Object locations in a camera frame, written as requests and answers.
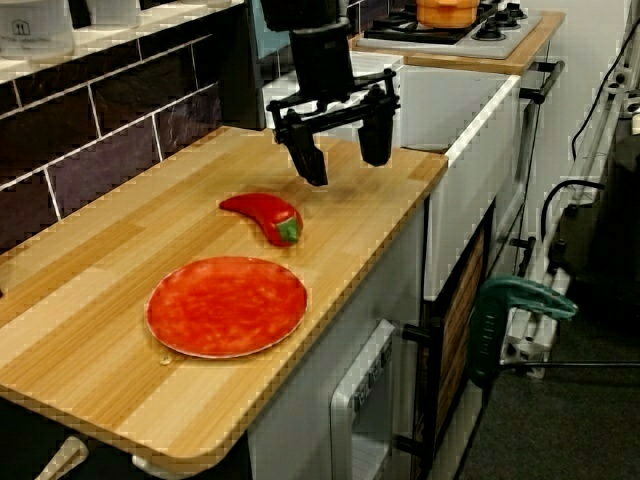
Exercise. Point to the white canister with cutlery icon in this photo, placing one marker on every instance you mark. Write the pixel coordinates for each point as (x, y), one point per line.
(35, 27)

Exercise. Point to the grey toy stove top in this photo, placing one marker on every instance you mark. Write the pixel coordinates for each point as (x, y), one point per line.
(450, 42)

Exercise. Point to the aluminium frame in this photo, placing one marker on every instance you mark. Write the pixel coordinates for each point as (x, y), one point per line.
(590, 150)

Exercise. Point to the red round plate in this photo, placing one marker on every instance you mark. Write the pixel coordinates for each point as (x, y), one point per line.
(225, 307)

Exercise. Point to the white grey dishwasher door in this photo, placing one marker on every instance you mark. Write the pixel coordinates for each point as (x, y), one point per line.
(365, 380)

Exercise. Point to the red toy pepper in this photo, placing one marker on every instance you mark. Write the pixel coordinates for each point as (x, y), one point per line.
(265, 212)

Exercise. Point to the black stove knob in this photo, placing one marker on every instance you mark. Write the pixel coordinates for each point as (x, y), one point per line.
(487, 31)
(515, 11)

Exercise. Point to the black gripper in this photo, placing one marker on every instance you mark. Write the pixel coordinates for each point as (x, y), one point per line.
(322, 65)

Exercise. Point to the white toy sink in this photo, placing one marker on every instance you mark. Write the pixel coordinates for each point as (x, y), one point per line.
(450, 105)

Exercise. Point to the teal toy microwave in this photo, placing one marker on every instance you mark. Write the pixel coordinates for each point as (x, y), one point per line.
(270, 30)

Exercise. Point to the orange toy pot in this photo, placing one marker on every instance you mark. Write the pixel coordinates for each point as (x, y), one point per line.
(445, 12)

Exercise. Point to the wooden cabinet panel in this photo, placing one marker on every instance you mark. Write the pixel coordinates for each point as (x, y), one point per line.
(457, 325)

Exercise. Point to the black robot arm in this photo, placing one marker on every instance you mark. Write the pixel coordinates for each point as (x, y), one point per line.
(300, 12)

